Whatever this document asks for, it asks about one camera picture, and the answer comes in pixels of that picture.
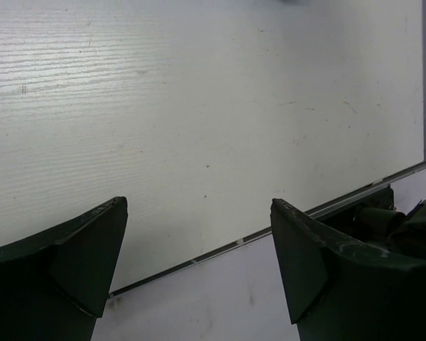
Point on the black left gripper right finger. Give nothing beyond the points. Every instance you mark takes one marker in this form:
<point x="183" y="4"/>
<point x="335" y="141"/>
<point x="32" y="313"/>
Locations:
<point x="330" y="277"/>

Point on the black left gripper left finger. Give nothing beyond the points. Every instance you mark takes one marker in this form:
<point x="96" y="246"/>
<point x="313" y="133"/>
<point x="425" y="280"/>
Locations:
<point x="77" y="257"/>

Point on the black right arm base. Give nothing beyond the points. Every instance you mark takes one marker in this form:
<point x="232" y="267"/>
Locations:
<point x="374" y="220"/>

